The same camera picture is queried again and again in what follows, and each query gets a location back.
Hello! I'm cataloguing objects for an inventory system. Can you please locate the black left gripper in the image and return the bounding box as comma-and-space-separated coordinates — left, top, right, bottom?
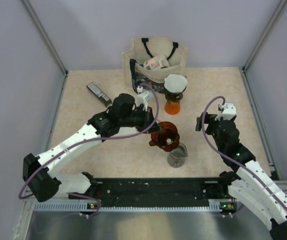
118, 105, 162, 134

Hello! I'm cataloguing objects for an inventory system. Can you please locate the dark green glass dripper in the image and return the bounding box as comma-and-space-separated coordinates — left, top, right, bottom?
164, 87, 187, 103

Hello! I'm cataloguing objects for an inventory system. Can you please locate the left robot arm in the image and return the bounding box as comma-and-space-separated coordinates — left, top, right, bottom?
22, 90, 161, 203

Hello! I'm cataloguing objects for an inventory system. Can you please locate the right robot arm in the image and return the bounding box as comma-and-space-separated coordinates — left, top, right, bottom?
195, 113, 287, 240

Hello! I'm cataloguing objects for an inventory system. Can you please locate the black rectangular box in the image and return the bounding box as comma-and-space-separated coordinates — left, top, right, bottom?
86, 82, 113, 107

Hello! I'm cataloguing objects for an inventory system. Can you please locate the dark glass beaker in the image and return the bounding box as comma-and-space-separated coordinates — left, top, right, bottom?
167, 142, 188, 168

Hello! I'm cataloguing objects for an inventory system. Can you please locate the beige canvas tote bag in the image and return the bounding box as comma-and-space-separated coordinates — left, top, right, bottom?
122, 36, 188, 94

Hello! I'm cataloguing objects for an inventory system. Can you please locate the pink pouch in bag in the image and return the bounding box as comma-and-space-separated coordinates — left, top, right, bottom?
143, 54, 171, 70

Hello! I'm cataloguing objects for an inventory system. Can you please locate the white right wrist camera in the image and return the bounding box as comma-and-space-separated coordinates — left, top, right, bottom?
215, 102, 237, 121

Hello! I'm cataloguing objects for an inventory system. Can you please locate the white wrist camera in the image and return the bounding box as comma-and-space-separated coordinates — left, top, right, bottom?
215, 102, 237, 121
137, 86, 154, 112

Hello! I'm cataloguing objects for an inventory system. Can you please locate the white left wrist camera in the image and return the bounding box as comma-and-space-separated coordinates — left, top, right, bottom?
137, 86, 154, 112

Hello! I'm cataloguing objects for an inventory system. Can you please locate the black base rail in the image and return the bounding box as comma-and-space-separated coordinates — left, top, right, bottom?
83, 177, 231, 208

